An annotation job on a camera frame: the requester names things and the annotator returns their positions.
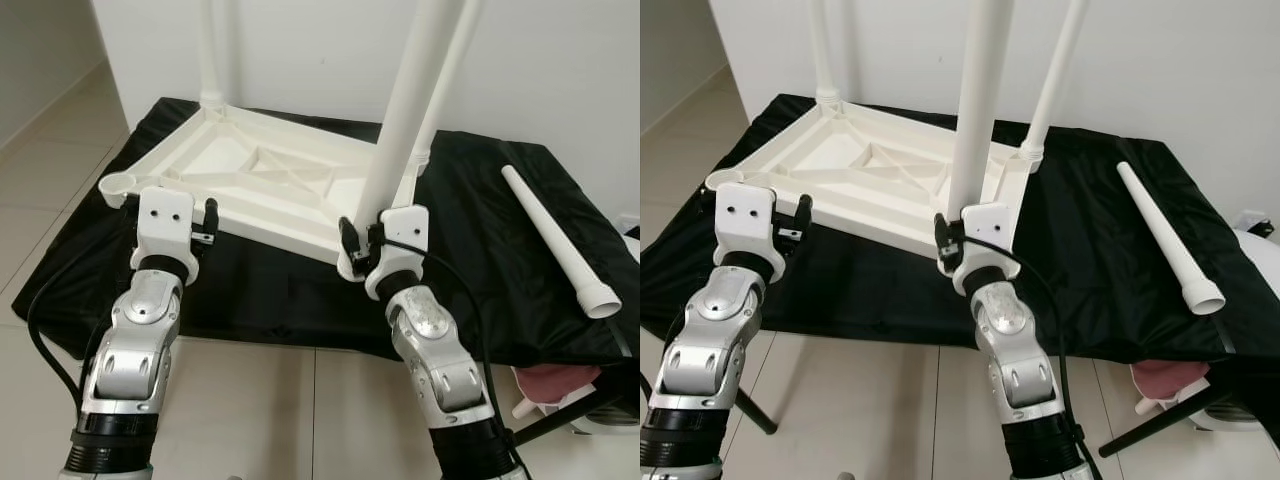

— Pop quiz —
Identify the pink slipper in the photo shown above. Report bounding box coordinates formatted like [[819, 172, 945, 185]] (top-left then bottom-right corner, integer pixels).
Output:
[[1130, 358, 1216, 401], [510, 362, 601, 406]]

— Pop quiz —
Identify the white plastic table top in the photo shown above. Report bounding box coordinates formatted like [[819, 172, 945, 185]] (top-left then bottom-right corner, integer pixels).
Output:
[[705, 97, 1046, 269], [100, 100, 431, 283]]

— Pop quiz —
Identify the black metal table frame leg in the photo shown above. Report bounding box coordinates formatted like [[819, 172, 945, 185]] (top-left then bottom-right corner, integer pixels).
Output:
[[740, 385, 779, 436]]

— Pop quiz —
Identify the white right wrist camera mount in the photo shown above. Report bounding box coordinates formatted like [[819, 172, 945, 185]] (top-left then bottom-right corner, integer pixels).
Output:
[[955, 203, 1013, 296], [365, 205, 431, 301]]

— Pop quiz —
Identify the black table cloth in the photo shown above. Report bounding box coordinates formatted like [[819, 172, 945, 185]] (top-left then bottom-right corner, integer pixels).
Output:
[[640, 93, 1280, 361], [12, 97, 641, 366]]

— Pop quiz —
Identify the white plastic table leg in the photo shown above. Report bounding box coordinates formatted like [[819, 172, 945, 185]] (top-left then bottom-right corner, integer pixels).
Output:
[[808, 0, 841, 106], [197, 0, 226, 109], [355, 0, 461, 226], [1018, 0, 1091, 166], [500, 165, 623, 321], [1115, 162, 1227, 317], [405, 0, 484, 166], [945, 0, 1006, 216]]

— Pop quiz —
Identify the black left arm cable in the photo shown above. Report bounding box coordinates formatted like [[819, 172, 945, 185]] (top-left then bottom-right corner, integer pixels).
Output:
[[655, 300, 693, 381], [28, 290, 91, 421]]

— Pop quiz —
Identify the black metal table frame bar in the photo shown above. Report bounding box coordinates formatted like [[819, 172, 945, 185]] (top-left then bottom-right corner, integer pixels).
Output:
[[1098, 385, 1280, 458], [515, 385, 641, 446]]

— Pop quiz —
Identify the white round object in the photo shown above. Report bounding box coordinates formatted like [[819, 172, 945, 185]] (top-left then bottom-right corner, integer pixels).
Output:
[[1190, 230, 1280, 433]]

